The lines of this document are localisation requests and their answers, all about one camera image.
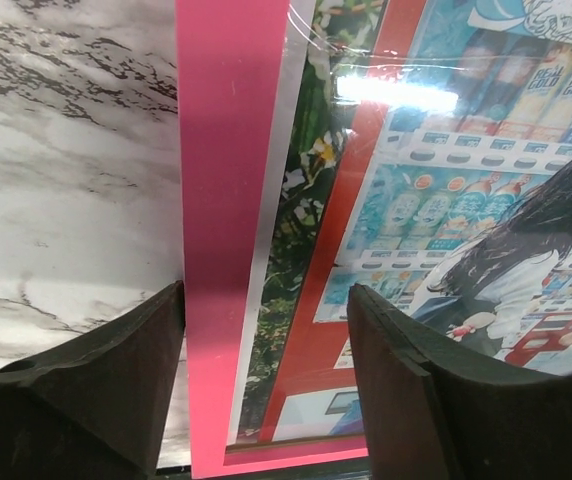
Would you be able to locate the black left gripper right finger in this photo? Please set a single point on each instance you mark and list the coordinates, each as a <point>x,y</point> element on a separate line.
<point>433,409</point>

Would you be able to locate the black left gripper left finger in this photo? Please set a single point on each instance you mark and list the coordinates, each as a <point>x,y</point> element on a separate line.
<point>96,406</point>

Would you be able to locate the printed photo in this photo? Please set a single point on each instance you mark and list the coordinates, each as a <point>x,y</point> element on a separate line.
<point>430,160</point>

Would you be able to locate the pink photo frame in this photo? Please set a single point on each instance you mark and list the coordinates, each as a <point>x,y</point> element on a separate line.
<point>239,70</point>

